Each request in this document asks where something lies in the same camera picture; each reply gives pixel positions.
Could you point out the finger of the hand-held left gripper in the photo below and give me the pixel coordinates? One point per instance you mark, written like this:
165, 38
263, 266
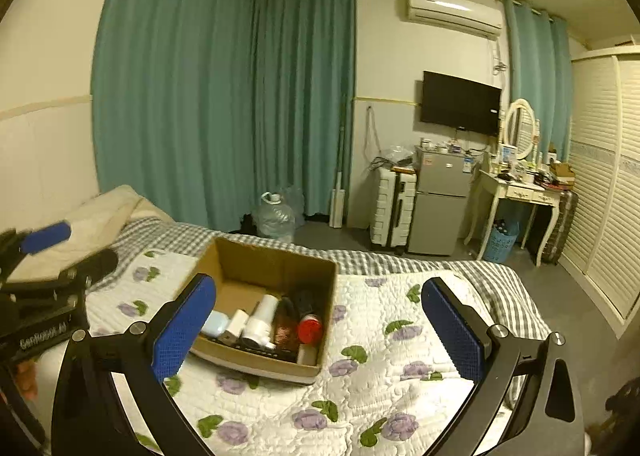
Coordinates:
97, 263
45, 236

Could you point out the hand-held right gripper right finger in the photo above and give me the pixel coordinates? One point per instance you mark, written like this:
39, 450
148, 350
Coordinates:
452, 331

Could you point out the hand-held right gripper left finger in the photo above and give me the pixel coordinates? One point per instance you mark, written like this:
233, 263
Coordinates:
177, 331

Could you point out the light blue earbuds case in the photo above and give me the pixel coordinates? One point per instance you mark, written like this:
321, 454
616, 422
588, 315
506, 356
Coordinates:
215, 323

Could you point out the white plastic bottle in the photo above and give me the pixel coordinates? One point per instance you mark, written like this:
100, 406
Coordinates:
261, 318

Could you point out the black remote control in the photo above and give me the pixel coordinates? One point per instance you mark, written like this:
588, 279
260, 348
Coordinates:
260, 352

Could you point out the white bottle with red label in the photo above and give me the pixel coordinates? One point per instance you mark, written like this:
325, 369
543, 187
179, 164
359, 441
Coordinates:
310, 330

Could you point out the black cube charger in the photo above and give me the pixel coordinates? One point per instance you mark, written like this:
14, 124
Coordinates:
307, 301

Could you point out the person's left hand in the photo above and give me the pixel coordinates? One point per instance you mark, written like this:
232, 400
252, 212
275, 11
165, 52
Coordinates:
26, 378

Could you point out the beige blanket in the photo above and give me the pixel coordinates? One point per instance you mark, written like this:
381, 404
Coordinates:
95, 221

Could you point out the grey checked bed sheet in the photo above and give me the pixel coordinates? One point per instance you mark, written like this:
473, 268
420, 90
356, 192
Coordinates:
165, 236

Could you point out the floral white quilt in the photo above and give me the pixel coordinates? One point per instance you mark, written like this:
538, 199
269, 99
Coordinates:
390, 386

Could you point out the blue plastic basket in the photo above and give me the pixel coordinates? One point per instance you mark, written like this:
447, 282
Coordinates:
500, 243

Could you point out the silver fridge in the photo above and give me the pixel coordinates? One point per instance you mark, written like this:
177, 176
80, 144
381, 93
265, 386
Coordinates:
437, 206

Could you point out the white ribbed suitcase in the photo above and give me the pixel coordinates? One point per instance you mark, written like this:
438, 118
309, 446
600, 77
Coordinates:
392, 206

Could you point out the clear water jug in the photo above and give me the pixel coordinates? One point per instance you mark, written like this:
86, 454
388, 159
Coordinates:
274, 221

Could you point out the dark checked suitcase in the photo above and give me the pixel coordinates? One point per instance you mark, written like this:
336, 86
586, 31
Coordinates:
562, 226

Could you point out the white dressing table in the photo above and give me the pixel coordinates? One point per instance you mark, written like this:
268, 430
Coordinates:
525, 192

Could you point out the small brown cardboard box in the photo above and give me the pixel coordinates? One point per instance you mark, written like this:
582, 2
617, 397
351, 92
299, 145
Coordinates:
562, 171

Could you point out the wide teal curtain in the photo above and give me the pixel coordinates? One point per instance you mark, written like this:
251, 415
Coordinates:
190, 86

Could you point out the white louvred wardrobe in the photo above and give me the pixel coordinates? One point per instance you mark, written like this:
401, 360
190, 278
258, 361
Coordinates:
605, 196

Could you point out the white mop pole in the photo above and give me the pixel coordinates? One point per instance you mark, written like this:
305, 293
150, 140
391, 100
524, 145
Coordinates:
340, 161

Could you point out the oval white-framed mirror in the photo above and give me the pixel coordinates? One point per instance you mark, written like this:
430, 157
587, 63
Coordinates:
520, 129

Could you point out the narrow teal curtain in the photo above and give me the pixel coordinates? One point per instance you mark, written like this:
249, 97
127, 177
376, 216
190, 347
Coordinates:
537, 76

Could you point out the white air conditioner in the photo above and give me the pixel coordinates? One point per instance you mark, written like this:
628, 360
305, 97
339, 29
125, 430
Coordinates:
450, 11

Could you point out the black wall television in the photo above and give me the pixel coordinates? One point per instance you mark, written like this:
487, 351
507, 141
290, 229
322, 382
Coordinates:
460, 104

